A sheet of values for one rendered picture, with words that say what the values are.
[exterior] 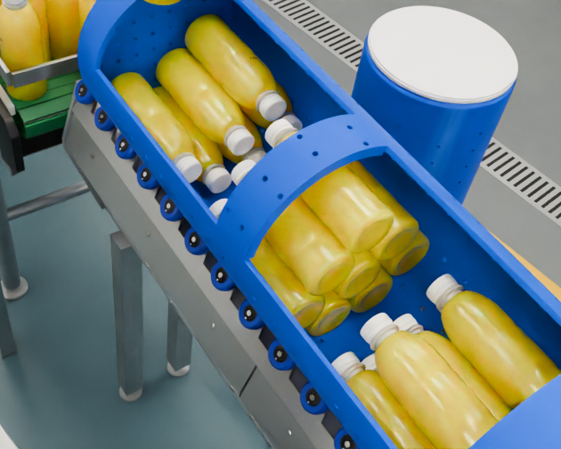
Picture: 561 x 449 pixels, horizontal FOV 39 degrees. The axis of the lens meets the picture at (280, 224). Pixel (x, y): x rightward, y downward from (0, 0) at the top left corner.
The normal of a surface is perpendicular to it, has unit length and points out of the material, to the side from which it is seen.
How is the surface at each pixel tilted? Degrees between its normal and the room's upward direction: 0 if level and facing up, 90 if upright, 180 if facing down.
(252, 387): 71
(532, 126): 0
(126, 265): 90
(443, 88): 0
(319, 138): 7
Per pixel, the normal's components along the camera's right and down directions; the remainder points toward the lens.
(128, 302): 0.56, 0.67
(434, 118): -0.13, 0.74
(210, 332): -0.73, 0.12
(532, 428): -0.26, -0.42
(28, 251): 0.13, -0.65
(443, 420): -0.49, -0.21
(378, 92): -0.81, 0.37
